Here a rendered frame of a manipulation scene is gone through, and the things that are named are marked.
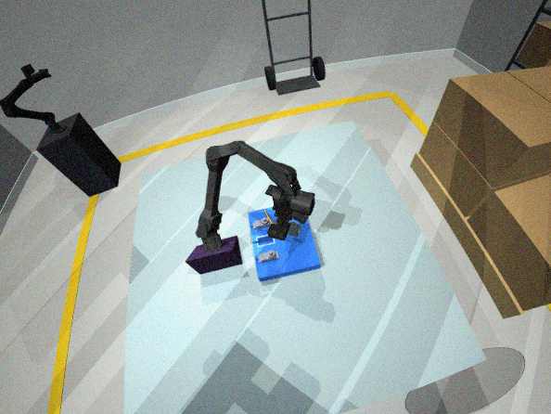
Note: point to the blue flat deck plate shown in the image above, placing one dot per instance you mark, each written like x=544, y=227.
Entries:
x=277, y=258

